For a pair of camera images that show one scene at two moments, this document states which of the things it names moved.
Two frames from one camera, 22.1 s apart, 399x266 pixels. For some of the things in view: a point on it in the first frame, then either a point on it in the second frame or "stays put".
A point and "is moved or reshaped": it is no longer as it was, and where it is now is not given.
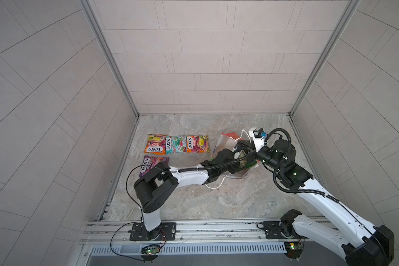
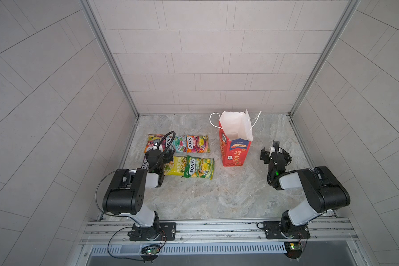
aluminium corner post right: [352, 7] stays put
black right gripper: [249, 144] to [266, 154]
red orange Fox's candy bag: [155, 144] stays put
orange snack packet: [197, 144] stays put
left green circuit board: [150, 250] stays put
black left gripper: [235, 167] to [167, 157]
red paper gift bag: [229, 141] to [235, 137]
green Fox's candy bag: [251, 164] is moved or reshaped
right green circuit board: [293, 249] stays put
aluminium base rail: [218, 232] stays put
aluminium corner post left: [86, 5] stays put
